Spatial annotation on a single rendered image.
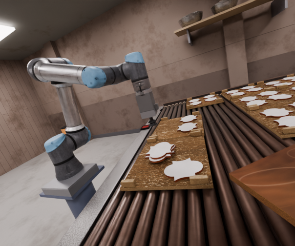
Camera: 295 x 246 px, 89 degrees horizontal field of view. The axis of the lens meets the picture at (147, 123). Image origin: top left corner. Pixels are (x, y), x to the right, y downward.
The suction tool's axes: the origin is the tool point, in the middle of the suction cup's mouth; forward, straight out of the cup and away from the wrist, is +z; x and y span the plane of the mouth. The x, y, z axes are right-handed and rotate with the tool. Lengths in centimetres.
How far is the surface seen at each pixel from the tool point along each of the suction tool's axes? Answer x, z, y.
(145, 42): 31, -100, 306
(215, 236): -15.3, 18.7, -38.5
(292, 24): -217, -40, 255
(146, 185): 4.5, 17.0, -19.9
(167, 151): -3.8, 13.0, -3.7
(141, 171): 8.5, 17.0, -10.1
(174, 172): -6.4, 16.0, -15.5
